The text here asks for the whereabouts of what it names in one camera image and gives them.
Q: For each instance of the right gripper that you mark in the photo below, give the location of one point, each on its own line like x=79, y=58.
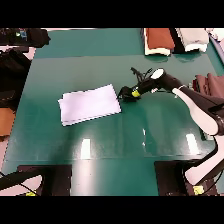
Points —
x=128, y=93

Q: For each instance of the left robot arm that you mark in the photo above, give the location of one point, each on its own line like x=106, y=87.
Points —
x=31, y=36

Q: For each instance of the mauve brown garment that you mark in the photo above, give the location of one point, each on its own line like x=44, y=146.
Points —
x=213, y=83

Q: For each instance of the orange brown garment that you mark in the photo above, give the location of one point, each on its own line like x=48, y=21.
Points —
x=6, y=121

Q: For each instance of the white T-shirt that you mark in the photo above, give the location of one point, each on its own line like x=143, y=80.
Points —
x=90, y=104

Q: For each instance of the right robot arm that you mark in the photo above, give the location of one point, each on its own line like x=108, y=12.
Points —
x=200, y=103

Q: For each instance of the black garment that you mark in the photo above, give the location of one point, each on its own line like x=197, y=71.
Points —
x=13, y=80

